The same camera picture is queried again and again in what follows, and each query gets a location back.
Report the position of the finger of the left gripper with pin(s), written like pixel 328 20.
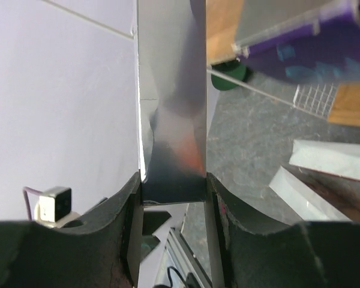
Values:
pixel 152 221

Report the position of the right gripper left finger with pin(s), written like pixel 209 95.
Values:
pixel 99 249

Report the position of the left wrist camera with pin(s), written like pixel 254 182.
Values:
pixel 54 208

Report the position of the silver red box front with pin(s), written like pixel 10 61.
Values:
pixel 311 200

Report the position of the silver red box rear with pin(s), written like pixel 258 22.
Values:
pixel 338 159

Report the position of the silver Protefix toothpaste box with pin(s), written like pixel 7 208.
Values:
pixel 172 92

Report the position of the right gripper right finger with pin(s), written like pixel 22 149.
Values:
pixel 250 249

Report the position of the purple RiO toothpaste box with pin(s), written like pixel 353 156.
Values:
pixel 301 42

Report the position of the white wire wooden shelf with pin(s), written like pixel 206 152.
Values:
pixel 222 19

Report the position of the silver red box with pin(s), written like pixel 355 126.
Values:
pixel 311 200
pixel 338 159

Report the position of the aluminium floor rail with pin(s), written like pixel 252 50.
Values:
pixel 184 270

